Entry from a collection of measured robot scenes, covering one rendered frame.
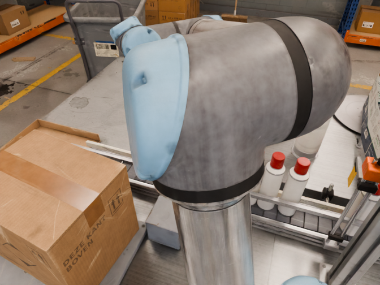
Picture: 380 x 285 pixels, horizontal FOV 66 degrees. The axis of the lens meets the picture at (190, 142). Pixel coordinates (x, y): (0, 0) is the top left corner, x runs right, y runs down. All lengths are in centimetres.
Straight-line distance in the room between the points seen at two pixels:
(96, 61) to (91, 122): 161
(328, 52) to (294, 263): 72
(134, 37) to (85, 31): 221
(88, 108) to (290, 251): 104
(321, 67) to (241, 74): 7
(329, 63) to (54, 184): 59
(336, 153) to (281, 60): 95
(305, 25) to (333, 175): 85
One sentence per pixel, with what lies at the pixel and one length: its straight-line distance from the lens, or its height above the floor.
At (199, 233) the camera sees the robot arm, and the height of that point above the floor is 135.
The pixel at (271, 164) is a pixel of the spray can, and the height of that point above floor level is 106.
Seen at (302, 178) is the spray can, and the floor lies 104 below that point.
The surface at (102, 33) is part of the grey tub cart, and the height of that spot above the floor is 66.
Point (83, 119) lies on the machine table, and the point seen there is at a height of 83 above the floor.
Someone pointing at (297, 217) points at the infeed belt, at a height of 88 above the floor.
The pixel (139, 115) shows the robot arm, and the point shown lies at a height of 148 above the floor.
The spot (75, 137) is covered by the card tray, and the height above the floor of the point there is 83.
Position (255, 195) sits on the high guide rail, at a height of 96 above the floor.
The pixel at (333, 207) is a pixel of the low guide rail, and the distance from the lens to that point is 95.
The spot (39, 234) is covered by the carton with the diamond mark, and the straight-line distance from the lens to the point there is 63.
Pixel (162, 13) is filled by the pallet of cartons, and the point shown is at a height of 36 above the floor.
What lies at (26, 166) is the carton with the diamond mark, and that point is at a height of 112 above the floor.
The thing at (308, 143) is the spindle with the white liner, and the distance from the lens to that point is 105.
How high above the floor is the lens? 161
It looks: 41 degrees down
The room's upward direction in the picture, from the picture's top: straight up
